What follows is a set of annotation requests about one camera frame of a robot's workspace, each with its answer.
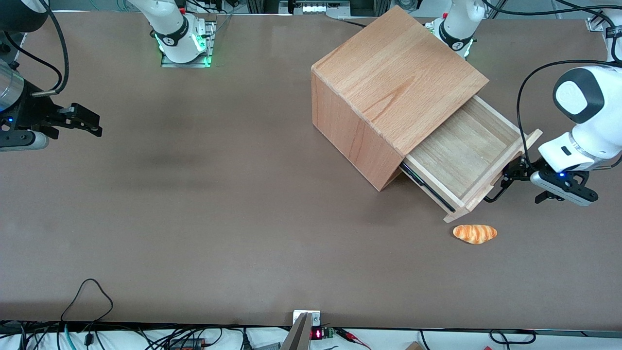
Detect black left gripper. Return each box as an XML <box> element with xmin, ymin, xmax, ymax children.
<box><xmin>500</xmin><ymin>157</ymin><xmax>544</xmax><ymax>191</ymax></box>

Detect wooden drawer with black handle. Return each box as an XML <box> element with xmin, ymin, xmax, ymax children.
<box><xmin>399</xmin><ymin>95</ymin><xmax>544</xmax><ymax>224</ymax></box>

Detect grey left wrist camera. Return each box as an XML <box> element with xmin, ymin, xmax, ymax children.
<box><xmin>530</xmin><ymin>170</ymin><xmax>599</xmax><ymax>206</ymax></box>

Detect black looped table cable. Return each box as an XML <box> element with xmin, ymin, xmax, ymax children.
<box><xmin>60</xmin><ymin>278</ymin><xmax>114</xmax><ymax>324</ymax></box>

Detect lit device behind table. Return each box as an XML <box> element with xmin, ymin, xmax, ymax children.
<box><xmin>279</xmin><ymin>0</ymin><xmax>351</xmax><ymax>16</ymax></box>

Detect light wooden drawer cabinet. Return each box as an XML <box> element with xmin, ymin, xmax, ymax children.
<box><xmin>311</xmin><ymin>5</ymin><xmax>490</xmax><ymax>192</ymax></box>

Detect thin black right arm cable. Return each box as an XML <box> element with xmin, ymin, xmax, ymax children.
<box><xmin>3</xmin><ymin>32</ymin><xmax>65</xmax><ymax>83</ymax></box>

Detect black cable with metal plug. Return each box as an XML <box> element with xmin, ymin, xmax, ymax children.
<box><xmin>31</xmin><ymin>0</ymin><xmax>70</xmax><ymax>97</ymax></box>

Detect red and black clip leads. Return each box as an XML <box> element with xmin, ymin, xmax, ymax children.
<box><xmin>335</xmin><ymin>328</ymin><xmax>371</xmax><ymax>350</ymax></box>

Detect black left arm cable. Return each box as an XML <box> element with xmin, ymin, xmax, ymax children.
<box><xmin>516</xmin><ymin>59</ymin><xmax>608</xmax><ymax>166</ymax></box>

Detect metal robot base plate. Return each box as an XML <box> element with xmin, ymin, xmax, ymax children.
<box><xmin>160</xmin><ymin>15</ymin><xmax>217</xmax><ymax>68</ymax></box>

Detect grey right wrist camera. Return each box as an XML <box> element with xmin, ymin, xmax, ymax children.
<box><xmin>0</xmin><ymin>130</ymin><xmax>50</xmax><ymax>152</ymax></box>

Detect orange striped bread roll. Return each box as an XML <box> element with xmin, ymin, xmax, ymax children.
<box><xmin>452</xmin><ymin>224</ymin><xmax>498</xmax><ymax>245</ymax></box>

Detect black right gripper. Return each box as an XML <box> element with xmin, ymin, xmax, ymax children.
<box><xmin>0</xmin><ymin>82</ymin><xmax>104</xmax><ymax>140</ymax></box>

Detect grey metal camera bracket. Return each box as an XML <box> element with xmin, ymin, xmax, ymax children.
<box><xmin>281</xmin><ymin>310</ymin><xmax>322</xmax><ymax>350</ymax></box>

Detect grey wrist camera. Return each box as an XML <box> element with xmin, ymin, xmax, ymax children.
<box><xmin>530</xmin><ymin>170</ymin><xmax>599</xmax><ymax>206</ymax></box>
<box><xmin>0</xmin><ymin>130</ymin><xmax>50</xmax><ymax>152</ymax></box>

